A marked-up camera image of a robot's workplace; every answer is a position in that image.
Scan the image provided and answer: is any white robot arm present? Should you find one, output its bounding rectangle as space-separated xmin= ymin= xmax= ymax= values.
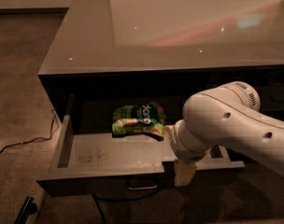
xmin=170 ymin=81 xmax=284 ymax=177

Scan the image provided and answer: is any black bar bottom left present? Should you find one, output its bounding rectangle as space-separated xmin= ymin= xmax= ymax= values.
xmin=14 ymin=196 xmax=37 ymax=224

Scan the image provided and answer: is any dark drawer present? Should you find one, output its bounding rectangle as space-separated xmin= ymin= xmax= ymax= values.
xmin=35 ymin=93 xmax=246 ymax=198

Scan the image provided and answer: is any thin cable at left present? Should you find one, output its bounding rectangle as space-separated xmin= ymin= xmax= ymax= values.
xmin=0 ymin=109 xmax=57 ymax=160

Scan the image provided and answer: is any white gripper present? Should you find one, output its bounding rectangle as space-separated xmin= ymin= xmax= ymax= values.
xmin=164 ymin=119 xmax=211 ymax=187

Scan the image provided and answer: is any dark drawer cabinet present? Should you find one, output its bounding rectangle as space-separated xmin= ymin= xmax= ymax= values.
xmin=37 ymin=0 xmax=284 ymax=161

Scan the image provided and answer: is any green snack bag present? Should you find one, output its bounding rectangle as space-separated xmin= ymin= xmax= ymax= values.
xmin=112 ymin=102 xmax=166 ymax=140

